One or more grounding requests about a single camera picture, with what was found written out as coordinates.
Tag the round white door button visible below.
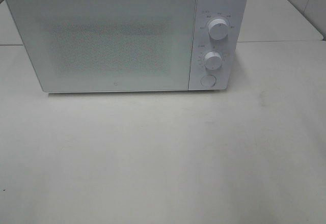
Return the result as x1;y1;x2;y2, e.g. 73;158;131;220
200;75;216;88

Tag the white microwave door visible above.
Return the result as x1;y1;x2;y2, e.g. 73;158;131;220
7;0;196;93

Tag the white microwave oven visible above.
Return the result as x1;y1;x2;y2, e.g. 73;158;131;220
5;0;247;93

